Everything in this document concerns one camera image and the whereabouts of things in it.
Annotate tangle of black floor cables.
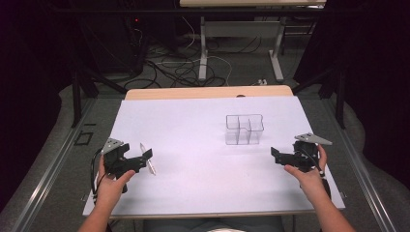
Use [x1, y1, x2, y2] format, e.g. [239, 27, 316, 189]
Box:
[123, 33, 262, 90]

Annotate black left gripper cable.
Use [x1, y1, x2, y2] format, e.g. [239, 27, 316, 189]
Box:
[90, 147, 108, 205]

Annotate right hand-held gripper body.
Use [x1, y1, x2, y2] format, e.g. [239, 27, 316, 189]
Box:
[291, 132, 334, 173]

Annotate metal floor rail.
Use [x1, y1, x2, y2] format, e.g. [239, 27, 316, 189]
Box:
[320, 96, 393, 232]
[11, 97, 99, 232]

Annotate black computer tower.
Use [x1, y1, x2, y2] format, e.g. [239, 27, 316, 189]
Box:
[119, 14, 151, 75]

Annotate white table mat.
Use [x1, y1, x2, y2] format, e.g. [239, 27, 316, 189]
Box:
[82, 95, 346, 218]

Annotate black metal stand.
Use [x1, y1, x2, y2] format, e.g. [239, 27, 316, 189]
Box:
[71, 47, 129, 129]
[290, 62, 348, 131]

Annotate person's right hand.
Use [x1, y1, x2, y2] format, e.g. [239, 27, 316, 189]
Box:
[283, 144, 329, 202]

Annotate person's left hand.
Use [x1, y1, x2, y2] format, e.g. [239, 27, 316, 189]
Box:
[96, 157, 137, 209]

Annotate desk with white legs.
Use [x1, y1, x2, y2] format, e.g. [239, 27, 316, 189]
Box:
[179, 0, 327, 84]

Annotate light wooden table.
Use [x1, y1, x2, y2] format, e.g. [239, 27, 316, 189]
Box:
[82, 84, 346, 220]

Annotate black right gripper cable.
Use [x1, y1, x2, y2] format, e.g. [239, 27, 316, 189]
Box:
[301, 147, 333, 199]

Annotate white floor cable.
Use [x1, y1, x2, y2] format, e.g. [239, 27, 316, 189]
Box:
[154, 15, 234, 87]

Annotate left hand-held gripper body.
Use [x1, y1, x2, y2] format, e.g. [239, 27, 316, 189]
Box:
[101, 137, 143, 194]

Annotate dark curtain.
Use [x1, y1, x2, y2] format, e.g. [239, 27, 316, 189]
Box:
[301, 0, 410, 191]
[0, 0, 85, 214]

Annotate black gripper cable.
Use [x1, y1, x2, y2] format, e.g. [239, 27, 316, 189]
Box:
[90, 147, 108, 205]
[301, 147, 333, 199]

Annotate clear plastic compartment organizer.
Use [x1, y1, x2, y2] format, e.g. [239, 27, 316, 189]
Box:
[224, 113, 266, 146]

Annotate silver white pen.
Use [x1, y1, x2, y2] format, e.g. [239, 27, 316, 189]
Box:
[139, 142, 158, 177]

